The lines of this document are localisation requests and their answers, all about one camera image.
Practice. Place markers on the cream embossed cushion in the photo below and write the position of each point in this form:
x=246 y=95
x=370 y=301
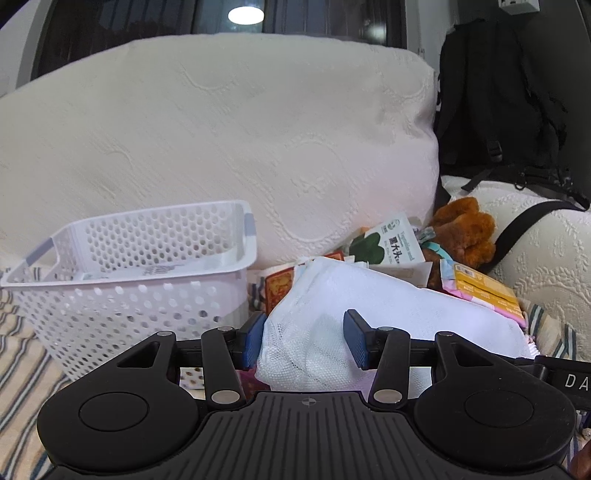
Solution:
x=549 y=270

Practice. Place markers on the orange small box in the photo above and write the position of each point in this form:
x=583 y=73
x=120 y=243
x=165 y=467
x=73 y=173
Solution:
x=478 y=288

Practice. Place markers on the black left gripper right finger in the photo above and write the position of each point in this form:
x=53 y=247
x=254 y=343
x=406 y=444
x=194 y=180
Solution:
x=387 y=350

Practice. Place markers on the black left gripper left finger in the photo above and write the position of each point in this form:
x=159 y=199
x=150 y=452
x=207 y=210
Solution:
x=224 y=352

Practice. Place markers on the white mesh cloth pack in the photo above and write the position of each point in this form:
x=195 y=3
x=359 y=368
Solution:
x=304 y=348

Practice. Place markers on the brown plush toy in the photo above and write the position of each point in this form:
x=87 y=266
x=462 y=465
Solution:
x=460 y=232

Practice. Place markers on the striped bed sheet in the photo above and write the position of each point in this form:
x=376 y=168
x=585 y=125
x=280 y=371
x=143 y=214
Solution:
x=29 y=377

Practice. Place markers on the cream embossed pillow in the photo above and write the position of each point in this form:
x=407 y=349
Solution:
x=322 y=137

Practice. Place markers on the magenta medicine box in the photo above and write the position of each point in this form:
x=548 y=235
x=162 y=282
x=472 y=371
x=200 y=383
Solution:
x=249 y=383

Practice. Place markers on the white printed foil packet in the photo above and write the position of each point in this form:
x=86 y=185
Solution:
x=201 y=265

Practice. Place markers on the green seed packet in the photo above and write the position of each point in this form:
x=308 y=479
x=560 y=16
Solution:
x=391 y=243

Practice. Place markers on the white perforated plastic basket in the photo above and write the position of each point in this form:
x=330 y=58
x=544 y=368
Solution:
x=83 y=324

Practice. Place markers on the red orange box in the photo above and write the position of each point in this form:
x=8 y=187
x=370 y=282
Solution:
x=268 y=287

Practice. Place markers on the black backpack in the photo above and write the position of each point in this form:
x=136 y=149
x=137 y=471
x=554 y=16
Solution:
x=496 y=123

